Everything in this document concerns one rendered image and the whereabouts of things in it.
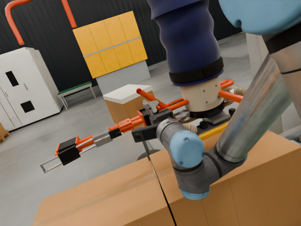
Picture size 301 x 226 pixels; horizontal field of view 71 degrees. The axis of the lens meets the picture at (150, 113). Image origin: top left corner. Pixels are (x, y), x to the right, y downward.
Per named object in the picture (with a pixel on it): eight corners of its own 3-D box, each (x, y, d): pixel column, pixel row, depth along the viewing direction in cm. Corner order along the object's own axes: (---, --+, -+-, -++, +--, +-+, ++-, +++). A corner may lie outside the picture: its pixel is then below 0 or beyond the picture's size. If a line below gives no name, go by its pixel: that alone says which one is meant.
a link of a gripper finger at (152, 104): (154, 96, 87) (163, 112, 82) (140, 101, 86) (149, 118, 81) (153, 91, 85) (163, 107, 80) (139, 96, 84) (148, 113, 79)
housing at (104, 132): (111, 135, 91) (108, 125, 89) (113, 141, 84) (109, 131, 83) (96, 141, 90) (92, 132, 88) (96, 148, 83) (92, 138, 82)
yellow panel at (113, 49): (148, 74, 916) (128, 15, 833) (153, 76, 831) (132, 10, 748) (99, 93, 880) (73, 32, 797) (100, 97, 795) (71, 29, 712)
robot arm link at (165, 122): (164, 153, 67) (155, 127, 64) (160, 147, 72) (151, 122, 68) (189, 142, 69) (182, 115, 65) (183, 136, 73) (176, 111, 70)
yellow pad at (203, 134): (245, 108, 96) (243, 97, 95) (262, 113, 87) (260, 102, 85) (179, 137, 91) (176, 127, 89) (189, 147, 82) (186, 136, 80)
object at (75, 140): (83, 145, 89) (78, 135, 88) (82, 153, 82) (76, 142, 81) (63, 153, 88) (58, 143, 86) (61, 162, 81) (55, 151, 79)
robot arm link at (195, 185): (222, 189, 64) (215, 154, 60) (192, 209, 60) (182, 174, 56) (203, 175, 72) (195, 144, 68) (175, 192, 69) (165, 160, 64)
